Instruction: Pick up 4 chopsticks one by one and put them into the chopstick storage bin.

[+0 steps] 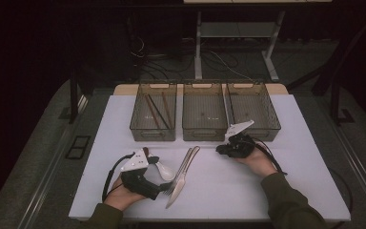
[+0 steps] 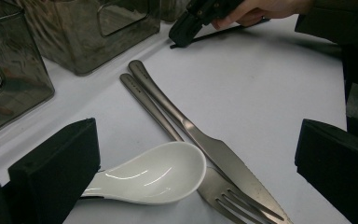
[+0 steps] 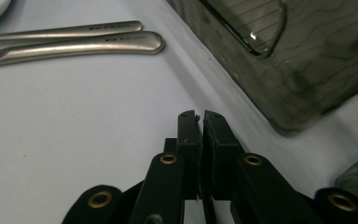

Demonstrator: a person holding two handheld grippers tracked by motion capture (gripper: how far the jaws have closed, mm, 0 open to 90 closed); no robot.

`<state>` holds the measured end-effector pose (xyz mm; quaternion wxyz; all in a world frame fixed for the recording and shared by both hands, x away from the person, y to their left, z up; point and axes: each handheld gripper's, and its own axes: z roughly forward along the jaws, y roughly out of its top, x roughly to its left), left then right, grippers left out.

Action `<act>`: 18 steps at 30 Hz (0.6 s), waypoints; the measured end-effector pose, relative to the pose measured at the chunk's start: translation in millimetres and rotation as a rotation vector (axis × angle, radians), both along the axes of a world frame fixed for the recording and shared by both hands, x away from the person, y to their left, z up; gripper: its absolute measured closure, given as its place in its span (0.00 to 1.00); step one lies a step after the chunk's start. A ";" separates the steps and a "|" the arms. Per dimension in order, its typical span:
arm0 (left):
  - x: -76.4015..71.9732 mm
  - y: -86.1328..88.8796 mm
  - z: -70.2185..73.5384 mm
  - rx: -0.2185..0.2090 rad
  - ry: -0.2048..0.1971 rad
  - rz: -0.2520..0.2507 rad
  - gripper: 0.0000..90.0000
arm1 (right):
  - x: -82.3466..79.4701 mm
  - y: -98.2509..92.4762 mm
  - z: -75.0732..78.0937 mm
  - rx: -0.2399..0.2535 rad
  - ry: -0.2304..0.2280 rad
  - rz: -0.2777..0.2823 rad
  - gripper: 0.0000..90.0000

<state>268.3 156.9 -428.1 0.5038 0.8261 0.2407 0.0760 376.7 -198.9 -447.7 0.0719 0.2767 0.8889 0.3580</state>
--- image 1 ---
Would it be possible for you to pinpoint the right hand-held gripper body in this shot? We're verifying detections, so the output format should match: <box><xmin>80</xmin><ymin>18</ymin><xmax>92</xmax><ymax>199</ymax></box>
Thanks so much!
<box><xmin>224</xmin><ymin>119</ymin><xmax>256</xmax><ymax>159</ymax></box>

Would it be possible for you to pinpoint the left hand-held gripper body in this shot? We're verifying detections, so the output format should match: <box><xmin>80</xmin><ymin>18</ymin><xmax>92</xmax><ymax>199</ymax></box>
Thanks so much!
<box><xmin>120</xmin><ymin>148</ymin><xmax>161</xmax><ymax>200</ymax></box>

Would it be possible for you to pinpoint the white ceramic spoon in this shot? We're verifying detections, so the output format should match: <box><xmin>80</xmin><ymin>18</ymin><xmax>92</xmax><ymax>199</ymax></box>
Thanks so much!
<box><xmin>155</xmin><ymin>160</ymin><xmax>176</xmax><ymax>181</ymax></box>

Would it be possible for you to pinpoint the smoky clear plastic bin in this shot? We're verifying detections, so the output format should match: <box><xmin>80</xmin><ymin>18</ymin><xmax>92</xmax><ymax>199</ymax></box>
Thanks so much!
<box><xmin>225</xmin><ymin>83</ymin><xmax>282</xmax><ymax>142</ymax></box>
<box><xmin>182</xmin><ymin>83</ymin><xmax>229</xmax><ymax>142</ymax></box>
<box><xmin>129</xmin><ymin>83</ymin><xmax>177</xmax><ymax>142</ymax></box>

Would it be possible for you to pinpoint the brown wooden chopstick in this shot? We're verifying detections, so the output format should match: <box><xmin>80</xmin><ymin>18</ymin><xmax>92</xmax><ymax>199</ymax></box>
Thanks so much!
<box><xmin>161</xmin><ymin>92</ymin><xmax>174</xmax><ymax>130</ymax></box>
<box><xmin>144</xmin><ymin>94</ymin><xmax>162</xmax><ymax>130</ymax></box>

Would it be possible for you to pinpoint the person's left hand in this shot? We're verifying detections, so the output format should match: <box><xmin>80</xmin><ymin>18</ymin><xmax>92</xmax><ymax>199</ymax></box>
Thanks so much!
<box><xmin>104</xmin><ymin>177</ymin><xmax>146</xmax><ymax>212</ymax></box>

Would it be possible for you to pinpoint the person's right hand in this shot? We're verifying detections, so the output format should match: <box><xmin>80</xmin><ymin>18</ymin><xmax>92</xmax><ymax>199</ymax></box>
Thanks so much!
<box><xmin>234</xmin><ymin>146</ymin><xmax>279</xmax><ymax>177</ymax></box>

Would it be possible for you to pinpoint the silver metal knife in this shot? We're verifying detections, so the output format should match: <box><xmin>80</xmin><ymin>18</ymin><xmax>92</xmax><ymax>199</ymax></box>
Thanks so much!
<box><xmin>165</xmin><ymin>145</ymin><xmax>201</xmax><ymax>210</ymax></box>

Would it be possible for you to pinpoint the silver metal fork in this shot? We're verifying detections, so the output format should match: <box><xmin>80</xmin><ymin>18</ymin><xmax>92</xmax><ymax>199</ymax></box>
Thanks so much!
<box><xmin>162</xmin><ymin>146</ymin><xmax>194</xmax><ymax>196</ymax></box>

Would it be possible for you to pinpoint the white table board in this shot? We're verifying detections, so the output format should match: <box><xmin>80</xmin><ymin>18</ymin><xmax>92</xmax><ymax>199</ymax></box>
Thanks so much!
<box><xmin>68</xmin><ymin>94</ymin><xmax>352</xmax><ymax>222</ymax></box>

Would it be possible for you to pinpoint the black metal stand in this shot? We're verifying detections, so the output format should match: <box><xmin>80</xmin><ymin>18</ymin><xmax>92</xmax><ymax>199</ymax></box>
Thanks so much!
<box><xmin>69</xmin><ymin>63</ymin><xmax>94</xmax><ymax>125</ymax></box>
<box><xmin>287</xmin><ymin>12</ymin><xmax>366</xmax><ymax>127</ymax></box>

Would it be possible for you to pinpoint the left hand-held gripper cable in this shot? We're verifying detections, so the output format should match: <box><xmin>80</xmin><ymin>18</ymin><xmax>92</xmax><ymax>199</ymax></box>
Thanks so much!
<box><xmin>101</xmin><ymin>152</ymin><xmax>136</xmax><ymax>202</ymax></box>

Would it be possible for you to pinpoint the hand-held gripper cable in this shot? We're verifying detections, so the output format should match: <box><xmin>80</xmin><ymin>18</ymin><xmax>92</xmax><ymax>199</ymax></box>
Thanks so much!
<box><xmin>254</xmin><ymin>137</ymin><xmax>355</xmax><ymax>229</ymax></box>
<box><xmin>101</xmin><ymin>152</ymin><xmax>136</xmax><ymax>202</ymax></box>

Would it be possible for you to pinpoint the right hand-held gripper cable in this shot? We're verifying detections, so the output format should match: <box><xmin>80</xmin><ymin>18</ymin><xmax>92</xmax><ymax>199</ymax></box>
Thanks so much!
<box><xmin>254</xmin><ymin>137</ymin><xmax>355</xmax><ymax>229</ymax></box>

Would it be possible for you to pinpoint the black double floor frame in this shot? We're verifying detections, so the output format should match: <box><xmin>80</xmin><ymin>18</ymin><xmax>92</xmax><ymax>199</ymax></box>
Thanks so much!
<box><xmin>65</xmin><ymin>135</ymin><xmax>92</xmax><ymax>160</ymax></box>

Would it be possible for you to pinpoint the white metal desk frame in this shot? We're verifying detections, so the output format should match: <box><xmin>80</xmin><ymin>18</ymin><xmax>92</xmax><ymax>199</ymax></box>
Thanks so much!
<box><xmin>184</xmin><ymin>0</ymin><xmax>333</xmax><ymax>83</ymax></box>

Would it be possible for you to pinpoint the bundle of floor cables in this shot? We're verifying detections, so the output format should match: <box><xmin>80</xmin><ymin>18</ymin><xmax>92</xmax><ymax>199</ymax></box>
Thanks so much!
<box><xmin>130</xmin><ymin>34</ymin><xmax>268</xmax><ymax>84</ymax></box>

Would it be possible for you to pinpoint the metal floor rail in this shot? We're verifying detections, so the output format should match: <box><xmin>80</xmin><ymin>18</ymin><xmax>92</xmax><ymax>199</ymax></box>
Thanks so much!
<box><xmin>325</xmin><ymin>117</ymin><xmax>366</xmax><ymax>218</ymax></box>
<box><xmin>18</xmin><ymin>94</ymin><xmax>89</xmax><ymax>229</ymax></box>

